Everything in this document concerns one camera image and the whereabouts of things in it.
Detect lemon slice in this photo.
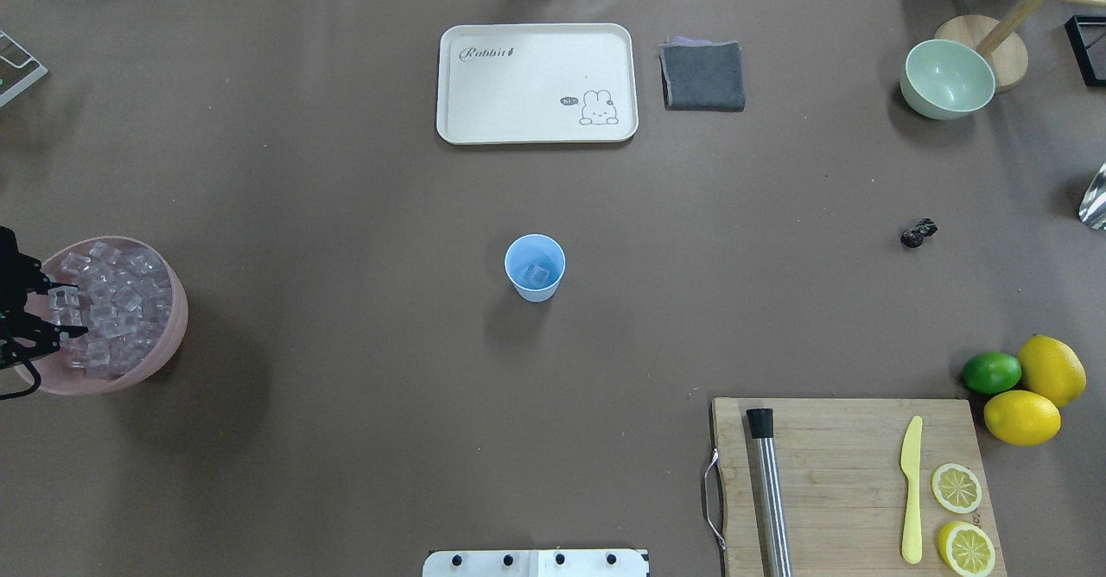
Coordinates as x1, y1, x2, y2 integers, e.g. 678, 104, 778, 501
937, 521, 998, 576
930, 462, 983, 515

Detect mint green bowl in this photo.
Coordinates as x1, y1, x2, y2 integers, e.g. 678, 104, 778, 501
899, 39, 998, 120

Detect cream rabbit tray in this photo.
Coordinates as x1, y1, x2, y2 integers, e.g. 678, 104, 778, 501
435, 22, 639, 147

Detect clear ice cubes pile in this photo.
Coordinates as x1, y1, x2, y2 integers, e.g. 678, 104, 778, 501
45, 238, 174, 380

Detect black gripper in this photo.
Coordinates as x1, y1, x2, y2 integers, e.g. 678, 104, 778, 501
1, 225, 88, 369

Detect upper whole lemon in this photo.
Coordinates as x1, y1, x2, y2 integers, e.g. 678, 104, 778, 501
1018, 334, 1087, 409

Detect pink bowl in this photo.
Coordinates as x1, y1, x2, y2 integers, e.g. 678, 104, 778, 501
3, 237, 188, 399

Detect wooden glass stand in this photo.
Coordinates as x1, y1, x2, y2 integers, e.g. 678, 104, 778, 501
935, 0, 1103, 92

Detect grey folded cloth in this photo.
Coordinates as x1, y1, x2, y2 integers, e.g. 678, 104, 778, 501
658, 36, 747, 112

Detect steel muddler black tip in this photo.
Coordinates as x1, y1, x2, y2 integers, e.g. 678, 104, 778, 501
747, 408, 794, 576

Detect blue plastic cup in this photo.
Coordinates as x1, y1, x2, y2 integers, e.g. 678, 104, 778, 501
503, 233, 566, 304

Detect green lime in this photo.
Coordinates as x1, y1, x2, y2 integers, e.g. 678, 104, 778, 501
961, 352, 1023, 396

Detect whole lemon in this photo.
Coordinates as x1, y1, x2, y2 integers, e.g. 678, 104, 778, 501
1018, 334, 1087, 409
983, 390, 1062, 447

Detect white wire cup rack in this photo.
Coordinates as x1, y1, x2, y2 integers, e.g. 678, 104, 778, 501
0, 31, 50, 107

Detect yellow plastic knife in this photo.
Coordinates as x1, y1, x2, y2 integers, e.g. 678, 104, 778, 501
899, 415, 924, 565

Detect wooden cutting board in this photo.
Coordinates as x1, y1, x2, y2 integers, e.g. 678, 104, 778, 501
710, 397, 987, 576

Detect steel ice scoop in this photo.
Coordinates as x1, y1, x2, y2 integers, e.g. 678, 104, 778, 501
1076, 162, 1106, 231

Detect lower lemon slice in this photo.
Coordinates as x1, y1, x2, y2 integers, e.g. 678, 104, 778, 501
937, 521, 998, 576

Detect lower whole lemon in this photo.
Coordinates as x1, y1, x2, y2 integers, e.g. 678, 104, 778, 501
983, 390, 1062, 447

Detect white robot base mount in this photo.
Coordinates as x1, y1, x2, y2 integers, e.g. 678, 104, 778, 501
422, 548, 651, 576

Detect upper lemon slice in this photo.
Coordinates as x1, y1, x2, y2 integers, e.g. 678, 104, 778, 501
930, 462, 983, 515

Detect dark cherries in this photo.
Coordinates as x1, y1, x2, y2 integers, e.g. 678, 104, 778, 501
899, 218, 938, 249

